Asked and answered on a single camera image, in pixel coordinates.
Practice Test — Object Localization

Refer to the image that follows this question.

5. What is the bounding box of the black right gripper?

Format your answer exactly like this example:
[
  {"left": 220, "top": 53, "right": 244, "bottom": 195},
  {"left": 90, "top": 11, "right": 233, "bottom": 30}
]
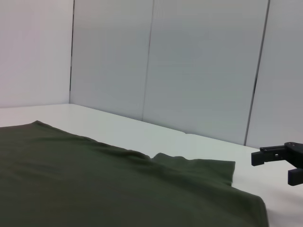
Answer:
[{"left": 250, "top": 141, "right": 303, "bottom": 186}]

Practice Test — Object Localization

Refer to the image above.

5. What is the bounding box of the dark green t-shirt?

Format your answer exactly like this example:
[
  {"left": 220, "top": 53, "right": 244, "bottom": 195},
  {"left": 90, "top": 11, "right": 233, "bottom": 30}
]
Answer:
[{"left": 0, "top": 120, "right": 270, "bottom": 227}]

